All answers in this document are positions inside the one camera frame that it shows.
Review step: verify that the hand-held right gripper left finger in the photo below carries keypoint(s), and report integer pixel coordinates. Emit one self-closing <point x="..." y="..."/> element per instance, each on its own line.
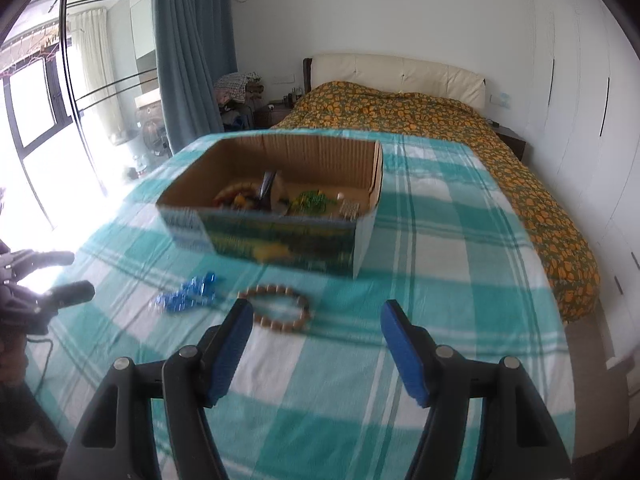
<point x="227" y="355"/>

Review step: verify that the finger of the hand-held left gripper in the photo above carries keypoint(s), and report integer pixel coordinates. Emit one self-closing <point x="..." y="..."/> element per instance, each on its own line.
<point x="47" y="258"/>
<point x="70" y="292"/>

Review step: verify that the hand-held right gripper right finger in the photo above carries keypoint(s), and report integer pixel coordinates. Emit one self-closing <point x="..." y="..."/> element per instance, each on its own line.
<point x="405" y="355"/>

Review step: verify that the printed cardboard box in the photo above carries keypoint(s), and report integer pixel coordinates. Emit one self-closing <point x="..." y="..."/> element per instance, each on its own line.
<point x="280" y="245"/>

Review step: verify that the teal plaid blanket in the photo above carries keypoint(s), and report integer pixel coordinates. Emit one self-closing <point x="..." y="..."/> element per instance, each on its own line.
<point x="450" y="285"/>

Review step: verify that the washing machine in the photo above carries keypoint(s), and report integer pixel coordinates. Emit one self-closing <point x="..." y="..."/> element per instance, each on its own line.
<point x="150" y="125"/>

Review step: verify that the white sheer curtain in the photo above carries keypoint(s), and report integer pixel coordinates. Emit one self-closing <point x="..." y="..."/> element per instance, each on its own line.
<point x="95" y="70"/>

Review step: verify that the black framed sliding door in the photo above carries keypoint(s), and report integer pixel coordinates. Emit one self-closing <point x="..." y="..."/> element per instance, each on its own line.
<point x="65" y="60"/>

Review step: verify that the dark wooden nightstand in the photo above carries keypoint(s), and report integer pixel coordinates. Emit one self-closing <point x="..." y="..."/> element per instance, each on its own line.
<point x="272" y="112"/>
<point x="512" y="140"/>

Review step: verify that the blue curtain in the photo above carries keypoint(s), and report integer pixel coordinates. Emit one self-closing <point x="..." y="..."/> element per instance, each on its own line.
<point x="190" y="60"/>

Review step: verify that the orange floral quilt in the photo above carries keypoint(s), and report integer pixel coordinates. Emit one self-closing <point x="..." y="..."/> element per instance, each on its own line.
<point x="400" y="110"/>

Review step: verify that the pile of clothes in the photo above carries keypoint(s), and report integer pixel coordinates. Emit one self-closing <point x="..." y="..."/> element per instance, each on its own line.
<point x="235" y="87"/>

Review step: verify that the white wardrobe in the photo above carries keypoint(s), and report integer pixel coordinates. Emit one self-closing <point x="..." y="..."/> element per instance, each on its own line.
<point x="575" y="135"/>

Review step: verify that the cream padded headboard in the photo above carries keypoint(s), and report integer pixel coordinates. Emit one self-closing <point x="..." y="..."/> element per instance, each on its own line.
<point x="400" y="72"/>

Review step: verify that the white wall switch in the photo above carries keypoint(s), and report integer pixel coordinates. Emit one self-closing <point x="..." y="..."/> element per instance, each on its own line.
<point x="500" y="100"/>

